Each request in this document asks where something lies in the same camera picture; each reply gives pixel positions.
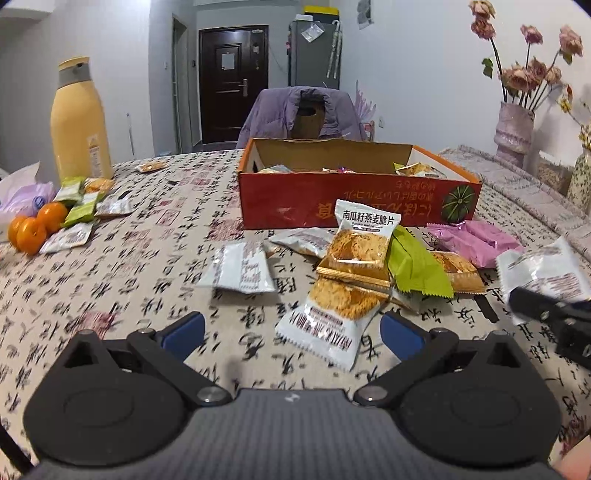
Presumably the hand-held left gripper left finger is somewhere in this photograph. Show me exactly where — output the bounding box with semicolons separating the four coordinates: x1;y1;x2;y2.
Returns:
62;311;232;408

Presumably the dried rose bouquet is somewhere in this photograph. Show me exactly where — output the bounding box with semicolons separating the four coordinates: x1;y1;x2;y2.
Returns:
468;0;591;153

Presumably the white tissue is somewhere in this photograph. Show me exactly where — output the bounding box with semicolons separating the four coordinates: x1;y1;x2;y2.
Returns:
0;161;42;195

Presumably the pink ribbed vase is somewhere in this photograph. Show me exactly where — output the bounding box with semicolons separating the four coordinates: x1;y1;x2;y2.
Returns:
493;102;536;171

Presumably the purple puffer jacket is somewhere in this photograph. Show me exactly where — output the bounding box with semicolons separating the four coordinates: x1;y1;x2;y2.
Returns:
235;86;370;149

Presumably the grey refrigerator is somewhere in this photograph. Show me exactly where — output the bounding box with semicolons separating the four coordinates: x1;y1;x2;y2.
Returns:
288;18;342;90

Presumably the orange cardboard box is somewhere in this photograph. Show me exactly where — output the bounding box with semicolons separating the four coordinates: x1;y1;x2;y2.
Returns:
238;137;483;230

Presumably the purple plastic bag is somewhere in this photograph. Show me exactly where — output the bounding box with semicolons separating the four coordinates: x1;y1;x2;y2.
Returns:
0;182;56;227

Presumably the white folded umbrella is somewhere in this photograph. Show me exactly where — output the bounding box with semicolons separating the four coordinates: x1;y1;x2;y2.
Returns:
325;21;345;78

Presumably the small white snack packet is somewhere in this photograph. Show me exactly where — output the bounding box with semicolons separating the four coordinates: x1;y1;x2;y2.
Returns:
95;196;134;217
39;222;93;254

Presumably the pink snack packet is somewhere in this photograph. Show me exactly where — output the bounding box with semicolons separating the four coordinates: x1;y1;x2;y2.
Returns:
427;222;509;268
464;220;525;254

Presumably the dark entrance door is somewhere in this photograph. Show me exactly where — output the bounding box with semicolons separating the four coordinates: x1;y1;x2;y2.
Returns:
198;27;269;145

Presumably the wooden chair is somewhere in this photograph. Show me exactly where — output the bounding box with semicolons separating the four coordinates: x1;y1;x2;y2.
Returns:
291;102;326;139

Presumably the small green snack packet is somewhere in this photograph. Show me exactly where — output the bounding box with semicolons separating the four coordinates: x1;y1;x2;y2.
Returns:
62;191;105;228
53;176;86;206

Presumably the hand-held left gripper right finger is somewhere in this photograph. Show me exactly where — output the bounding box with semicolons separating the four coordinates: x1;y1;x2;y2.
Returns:
353;310;525;408

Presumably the yellow bottle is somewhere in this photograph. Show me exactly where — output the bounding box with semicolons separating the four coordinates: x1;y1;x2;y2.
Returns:
50;56;114;183

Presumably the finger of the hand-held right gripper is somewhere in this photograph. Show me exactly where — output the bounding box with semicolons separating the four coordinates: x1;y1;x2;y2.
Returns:
508;286;566;326

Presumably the white oat crisp packet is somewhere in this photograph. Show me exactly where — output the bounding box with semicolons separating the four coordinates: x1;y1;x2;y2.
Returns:
394;161;448;180
318;199;402;288
276;279;393;372

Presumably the patterned ceramic vase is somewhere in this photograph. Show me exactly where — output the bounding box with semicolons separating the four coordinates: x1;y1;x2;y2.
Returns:
567;148;591;215

